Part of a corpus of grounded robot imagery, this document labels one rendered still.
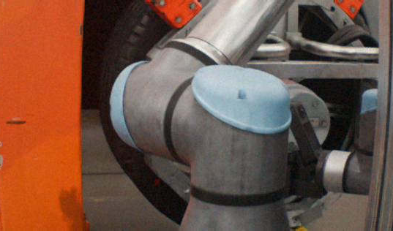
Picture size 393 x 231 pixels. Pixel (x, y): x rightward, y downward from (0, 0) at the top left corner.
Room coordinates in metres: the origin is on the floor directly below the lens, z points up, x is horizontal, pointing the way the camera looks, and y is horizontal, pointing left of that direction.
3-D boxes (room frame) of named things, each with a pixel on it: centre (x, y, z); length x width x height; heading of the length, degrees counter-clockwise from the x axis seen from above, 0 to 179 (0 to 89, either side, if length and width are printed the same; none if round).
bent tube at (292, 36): (1.81, -0.29, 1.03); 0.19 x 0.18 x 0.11; 16
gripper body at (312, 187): (1.56, -0.19, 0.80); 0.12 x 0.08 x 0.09; 61
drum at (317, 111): (1.83, -0.18, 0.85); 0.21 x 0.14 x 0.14; 16
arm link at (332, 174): (1.52, -0.26, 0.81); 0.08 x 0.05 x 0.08; 151
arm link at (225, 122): (1.07, -0.05, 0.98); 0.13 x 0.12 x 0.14; 41
